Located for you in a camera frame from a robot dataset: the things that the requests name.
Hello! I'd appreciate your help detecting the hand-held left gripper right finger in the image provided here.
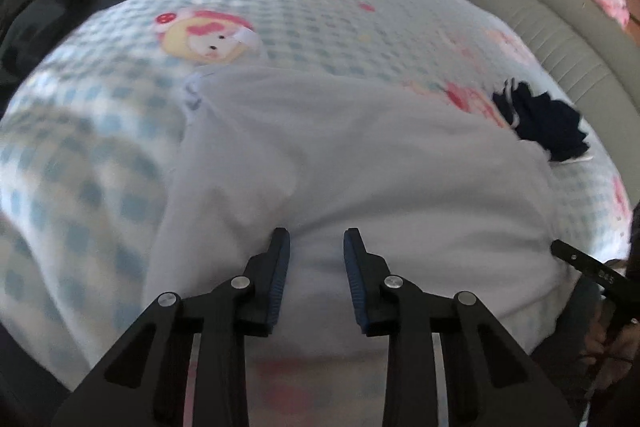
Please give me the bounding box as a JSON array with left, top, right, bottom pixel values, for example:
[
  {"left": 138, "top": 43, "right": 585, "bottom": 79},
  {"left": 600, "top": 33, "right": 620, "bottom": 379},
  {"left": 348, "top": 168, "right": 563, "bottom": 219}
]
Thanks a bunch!
[{"left": 343, "top": 229, "right": 581, "bottom": 427}]

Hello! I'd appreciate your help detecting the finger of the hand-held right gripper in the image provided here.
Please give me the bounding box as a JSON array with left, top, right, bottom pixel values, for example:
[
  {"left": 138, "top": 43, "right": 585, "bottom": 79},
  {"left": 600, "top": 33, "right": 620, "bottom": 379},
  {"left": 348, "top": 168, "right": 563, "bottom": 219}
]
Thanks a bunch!
[{"left": 550, "top": 239, "right": 599, "bottom": 281}]

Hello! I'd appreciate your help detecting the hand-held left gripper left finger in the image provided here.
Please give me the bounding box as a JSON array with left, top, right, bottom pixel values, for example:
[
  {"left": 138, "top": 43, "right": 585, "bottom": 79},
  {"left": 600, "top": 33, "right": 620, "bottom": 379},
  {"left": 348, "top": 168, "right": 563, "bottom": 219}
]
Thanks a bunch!
[{"left": 52, "top": 228, "right": 291, "bottom": 427}]

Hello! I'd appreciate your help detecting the dark clothes pile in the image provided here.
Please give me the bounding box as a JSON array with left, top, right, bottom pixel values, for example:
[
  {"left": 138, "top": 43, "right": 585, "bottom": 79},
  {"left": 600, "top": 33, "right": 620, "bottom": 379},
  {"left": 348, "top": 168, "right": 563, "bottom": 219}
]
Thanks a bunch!
[{"left": 0, "top": 0, "right": 148, "bottom": 90}]

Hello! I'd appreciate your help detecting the person's right hand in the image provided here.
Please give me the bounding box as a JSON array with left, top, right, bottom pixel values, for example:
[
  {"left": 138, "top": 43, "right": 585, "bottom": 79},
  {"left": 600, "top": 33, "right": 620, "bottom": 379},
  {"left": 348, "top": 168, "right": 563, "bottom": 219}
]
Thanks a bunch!
[{"left": 585, "top": 302, "right": 640, "bottom": 363}]

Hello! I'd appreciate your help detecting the folded white pink garment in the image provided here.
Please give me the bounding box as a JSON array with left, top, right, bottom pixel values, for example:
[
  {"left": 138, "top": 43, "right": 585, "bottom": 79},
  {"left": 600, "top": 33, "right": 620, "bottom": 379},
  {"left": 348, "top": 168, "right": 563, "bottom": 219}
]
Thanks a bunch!
[{"left": 547, "top": 151, "right": 595, "bottom": 165}]

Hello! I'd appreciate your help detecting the folded navy striped garment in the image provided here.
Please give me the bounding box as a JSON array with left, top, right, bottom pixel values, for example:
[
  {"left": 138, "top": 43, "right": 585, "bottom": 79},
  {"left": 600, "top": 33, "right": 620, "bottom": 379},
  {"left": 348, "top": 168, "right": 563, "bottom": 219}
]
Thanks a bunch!
[{"left": 491, "top": 78, "right": 591, "bottom": 162}]

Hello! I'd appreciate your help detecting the grey upholstered headboard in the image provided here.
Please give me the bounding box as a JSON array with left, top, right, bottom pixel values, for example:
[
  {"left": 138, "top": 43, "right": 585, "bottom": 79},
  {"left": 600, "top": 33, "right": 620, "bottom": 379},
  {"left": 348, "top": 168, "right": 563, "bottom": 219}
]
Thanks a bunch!
[{"left": 457, "top": 0, "right": 640, "bottom": 188}]

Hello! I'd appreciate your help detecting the pink white cat plush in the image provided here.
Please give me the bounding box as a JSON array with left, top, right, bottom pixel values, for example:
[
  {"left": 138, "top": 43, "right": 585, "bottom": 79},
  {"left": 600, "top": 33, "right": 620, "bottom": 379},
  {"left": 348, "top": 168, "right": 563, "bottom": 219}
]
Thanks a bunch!
[{"left": 577, "top": 0, "right": 631, "bottom": 28}]

